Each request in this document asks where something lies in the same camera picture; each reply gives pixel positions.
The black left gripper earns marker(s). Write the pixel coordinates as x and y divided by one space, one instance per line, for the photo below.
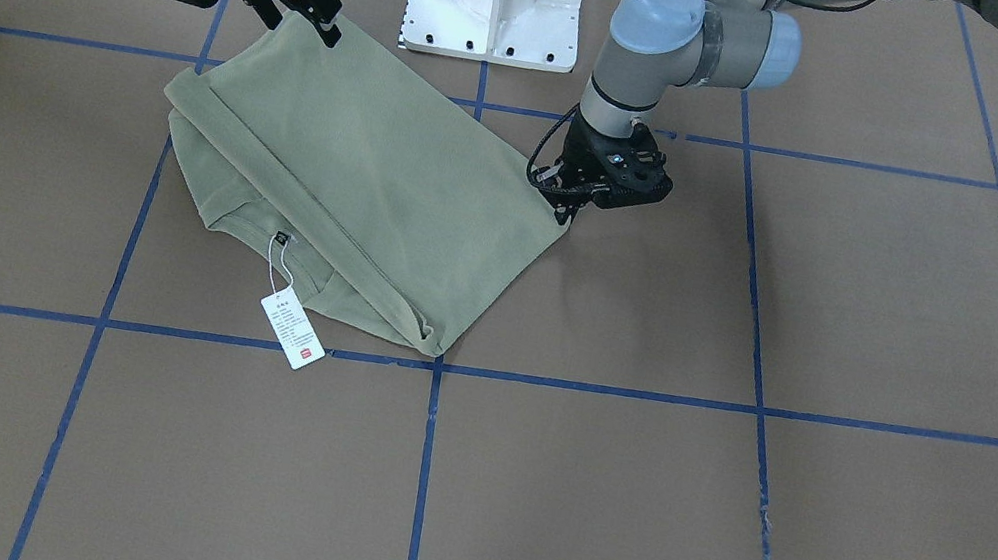
579 144

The olive green long-sleeve shirt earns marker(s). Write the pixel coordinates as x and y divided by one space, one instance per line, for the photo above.
394 210

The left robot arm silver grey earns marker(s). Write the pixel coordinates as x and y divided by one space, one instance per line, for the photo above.
654 45

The white shirt hang tag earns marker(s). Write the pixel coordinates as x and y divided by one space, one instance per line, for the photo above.
285 312

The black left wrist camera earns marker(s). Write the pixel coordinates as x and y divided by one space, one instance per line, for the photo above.
558 185

